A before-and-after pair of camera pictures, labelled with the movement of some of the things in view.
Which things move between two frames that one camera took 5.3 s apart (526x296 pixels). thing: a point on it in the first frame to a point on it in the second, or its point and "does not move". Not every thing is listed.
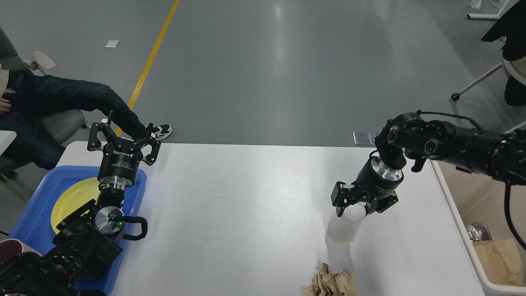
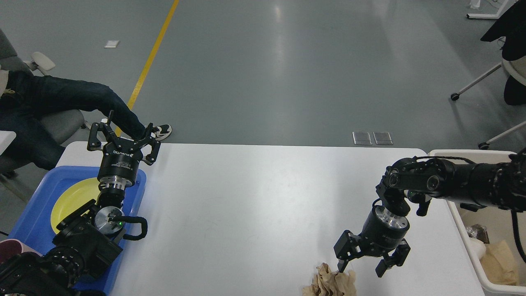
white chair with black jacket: x=511 y=31 does not move
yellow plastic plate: x=74 y=199 does not move
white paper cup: x=343 y=228 to x=478 y=247
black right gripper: x=375 y=184 to x=382 y=234
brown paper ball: x=327 y=283 does not move
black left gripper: x=119 y=163 does not move
